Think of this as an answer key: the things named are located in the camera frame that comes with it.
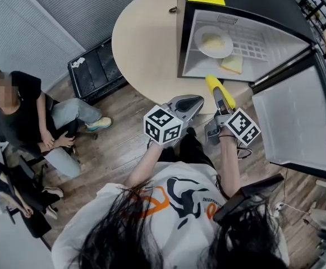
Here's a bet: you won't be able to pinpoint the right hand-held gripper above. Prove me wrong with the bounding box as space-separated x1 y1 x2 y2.
204 87 261 147

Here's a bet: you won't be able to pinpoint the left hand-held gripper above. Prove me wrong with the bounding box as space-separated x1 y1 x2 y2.
143 94 205 146

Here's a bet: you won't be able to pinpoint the person's left forearm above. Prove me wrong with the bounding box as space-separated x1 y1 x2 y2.
124 142 164 188

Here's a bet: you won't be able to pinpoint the person's right forearm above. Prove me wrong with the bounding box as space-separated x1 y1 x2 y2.
218 134 242 199

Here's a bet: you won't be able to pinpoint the bread slice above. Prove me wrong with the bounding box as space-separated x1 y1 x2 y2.
219 54 244 76

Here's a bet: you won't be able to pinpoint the person's black trousers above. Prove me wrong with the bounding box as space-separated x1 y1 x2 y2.
156 127 217 177

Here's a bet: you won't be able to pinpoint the white plate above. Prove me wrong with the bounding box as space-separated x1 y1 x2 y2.
194 25 234 59

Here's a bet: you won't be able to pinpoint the person's white printed shirt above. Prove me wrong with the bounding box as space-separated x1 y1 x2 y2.
51 161 290 269

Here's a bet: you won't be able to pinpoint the pale yellow food portion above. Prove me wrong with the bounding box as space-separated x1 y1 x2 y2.
201 32 226 50

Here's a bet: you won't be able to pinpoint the black perforated crate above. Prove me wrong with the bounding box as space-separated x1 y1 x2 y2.
67 36 130 106

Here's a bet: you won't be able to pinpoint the black cable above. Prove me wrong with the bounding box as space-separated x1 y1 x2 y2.
235 138 254 160

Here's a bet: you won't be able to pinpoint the black head camera mount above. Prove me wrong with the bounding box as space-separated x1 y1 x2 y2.
212 173 285 224

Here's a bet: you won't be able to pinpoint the black wire shelf rack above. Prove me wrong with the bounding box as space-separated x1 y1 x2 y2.
288 0 326 67

